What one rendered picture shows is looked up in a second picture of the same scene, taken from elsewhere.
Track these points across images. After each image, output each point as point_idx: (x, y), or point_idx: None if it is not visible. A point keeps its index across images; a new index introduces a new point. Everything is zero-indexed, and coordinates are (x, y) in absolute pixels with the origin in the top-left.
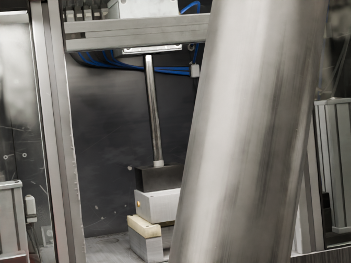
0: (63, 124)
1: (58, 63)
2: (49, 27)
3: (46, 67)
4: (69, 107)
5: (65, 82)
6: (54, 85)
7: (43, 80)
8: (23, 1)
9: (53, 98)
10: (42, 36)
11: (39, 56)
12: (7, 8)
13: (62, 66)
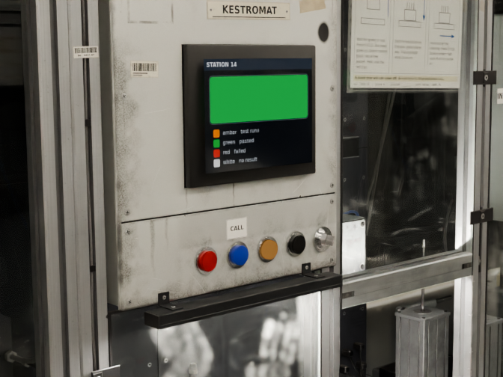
0: (334, 375)
1: (336, 322)
2: (332, 289)
3: (328, 325)
4: (339, 360)
5: (339, 337)
6: (331, 341)
7: (325, 338)
8: (339, 279)
9: (330, 353)
10: (328, 298)
11: (324, 316)
12: (328, 286)
13: (338, 323)
